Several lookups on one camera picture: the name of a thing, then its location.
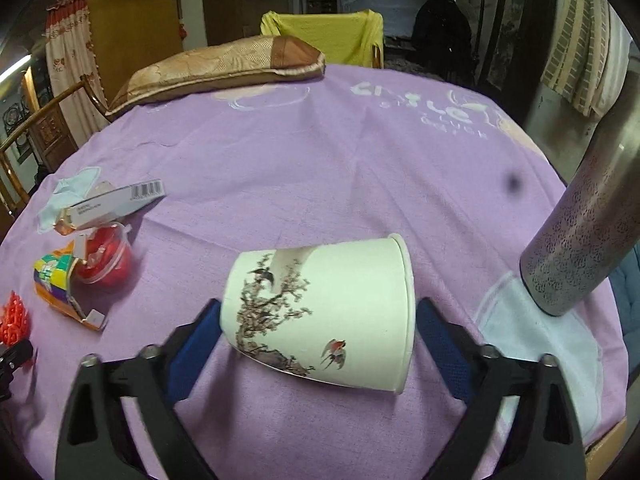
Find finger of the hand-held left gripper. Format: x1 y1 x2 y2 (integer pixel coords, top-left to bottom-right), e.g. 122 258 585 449
0 338 36 401

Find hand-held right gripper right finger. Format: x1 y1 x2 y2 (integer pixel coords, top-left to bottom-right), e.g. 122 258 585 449
415 297 587 480

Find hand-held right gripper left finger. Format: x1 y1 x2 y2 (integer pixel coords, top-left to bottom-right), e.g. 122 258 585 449
55 297 223 480

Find red plastic mesh piece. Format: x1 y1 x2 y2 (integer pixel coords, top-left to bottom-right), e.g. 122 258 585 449
0 290 32 346

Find colourful striped carton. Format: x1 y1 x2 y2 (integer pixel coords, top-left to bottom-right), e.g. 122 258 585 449
32 240 108 332

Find white paper cup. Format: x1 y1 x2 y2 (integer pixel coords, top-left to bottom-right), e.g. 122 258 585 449
221 233 416 395

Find red jelly cup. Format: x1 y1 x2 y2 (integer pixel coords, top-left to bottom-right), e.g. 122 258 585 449
74 222 133 286

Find white book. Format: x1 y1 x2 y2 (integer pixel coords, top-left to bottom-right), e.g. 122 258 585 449
55 178 166 236

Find metal bottle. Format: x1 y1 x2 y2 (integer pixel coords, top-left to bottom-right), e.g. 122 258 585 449
520 67 640 317

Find lilac printed blanket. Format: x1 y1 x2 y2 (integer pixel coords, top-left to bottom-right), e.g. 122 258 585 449
0 62 626 480

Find wooden armchair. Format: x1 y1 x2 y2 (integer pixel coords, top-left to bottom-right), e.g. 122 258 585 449
0 74 111 211

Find beige brown pillow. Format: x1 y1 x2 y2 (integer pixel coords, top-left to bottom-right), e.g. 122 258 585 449
105 35 327 121

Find floral curtain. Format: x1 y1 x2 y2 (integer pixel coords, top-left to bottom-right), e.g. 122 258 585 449
44 0 106 106

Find black coat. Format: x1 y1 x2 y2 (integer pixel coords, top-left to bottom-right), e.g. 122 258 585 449
411 0 476 83

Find scroll painting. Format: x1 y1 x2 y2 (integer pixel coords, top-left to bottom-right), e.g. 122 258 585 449
487 0 526 93

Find striped curtain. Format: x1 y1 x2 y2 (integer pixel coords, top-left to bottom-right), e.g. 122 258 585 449
540 0 631 121

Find yellow cloth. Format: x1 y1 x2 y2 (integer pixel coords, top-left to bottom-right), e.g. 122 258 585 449
260 9 385 68

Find wooden partition panel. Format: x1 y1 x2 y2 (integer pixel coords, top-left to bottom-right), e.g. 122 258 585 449
90 0 183 93

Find white backdrop sheet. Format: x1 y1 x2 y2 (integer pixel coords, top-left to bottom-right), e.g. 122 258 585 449
337 0 426 38

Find dark wooden wardrobe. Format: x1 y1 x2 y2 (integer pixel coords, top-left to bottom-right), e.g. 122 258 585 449
200 0 306 46

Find framed wall pictures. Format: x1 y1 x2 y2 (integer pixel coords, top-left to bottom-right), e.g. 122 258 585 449
0 100 31 161

